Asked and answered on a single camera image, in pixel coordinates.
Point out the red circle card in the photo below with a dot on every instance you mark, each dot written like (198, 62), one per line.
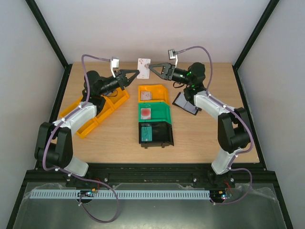
(145, 113)

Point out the yellow storage bin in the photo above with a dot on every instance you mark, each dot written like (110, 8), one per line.
(159, 93)

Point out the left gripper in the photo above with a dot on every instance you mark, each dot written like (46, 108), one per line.
(122, 78)

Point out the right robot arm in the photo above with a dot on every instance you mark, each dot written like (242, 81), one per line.
(233, 133)

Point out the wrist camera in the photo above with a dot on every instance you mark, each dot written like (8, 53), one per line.
(173, 56)
(114, 64)

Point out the white card in yellow bin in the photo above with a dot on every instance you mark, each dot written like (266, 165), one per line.
(145, 95)

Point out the black storage bin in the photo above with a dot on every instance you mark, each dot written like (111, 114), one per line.
(162, 134)

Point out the right black frame post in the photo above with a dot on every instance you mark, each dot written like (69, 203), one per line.
(255, 33)

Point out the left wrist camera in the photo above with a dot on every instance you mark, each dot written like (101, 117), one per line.
(114, 64)

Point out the grey slotted cable duct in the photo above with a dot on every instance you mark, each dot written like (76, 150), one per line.
(121, 194)

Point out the teal card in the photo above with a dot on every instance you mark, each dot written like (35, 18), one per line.
(146, 134)

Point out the black aluminium frame rail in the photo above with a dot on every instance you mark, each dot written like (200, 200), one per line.
(196, 175)

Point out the long yellow divided tray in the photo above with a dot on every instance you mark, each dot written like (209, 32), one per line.
(82, 121)

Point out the black frame post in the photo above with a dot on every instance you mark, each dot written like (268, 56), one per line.
(47, 32)
(255, 33)

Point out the white card red dots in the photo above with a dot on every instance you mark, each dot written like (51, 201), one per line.
(143, 67)

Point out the green storage bin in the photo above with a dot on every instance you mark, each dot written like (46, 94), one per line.
(160, 112)

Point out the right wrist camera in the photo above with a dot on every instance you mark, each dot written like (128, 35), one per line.
(173, 56)

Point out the left black frame post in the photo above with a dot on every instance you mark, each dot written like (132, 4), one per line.
(47, 32)

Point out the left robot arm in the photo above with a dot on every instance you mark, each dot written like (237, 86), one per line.
(54, 143)

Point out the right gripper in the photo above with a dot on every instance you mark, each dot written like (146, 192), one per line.
(169, 72)

